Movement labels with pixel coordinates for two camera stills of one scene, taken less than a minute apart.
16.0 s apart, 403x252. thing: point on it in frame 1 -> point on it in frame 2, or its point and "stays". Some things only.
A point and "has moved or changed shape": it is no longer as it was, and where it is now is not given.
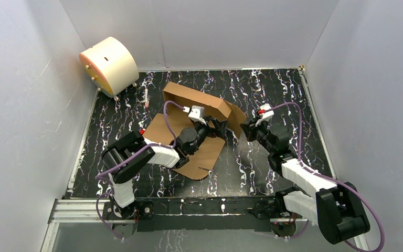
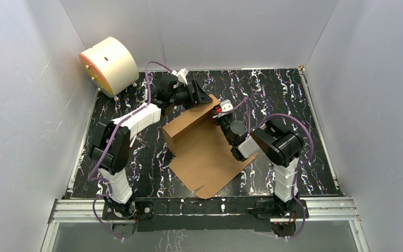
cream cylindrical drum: x=110 y=65 stays
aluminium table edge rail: x=302 y=73 stays
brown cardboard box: x=165 y=128 has moved or changed shape
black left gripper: x=212 y=125 -> x=192 y=94
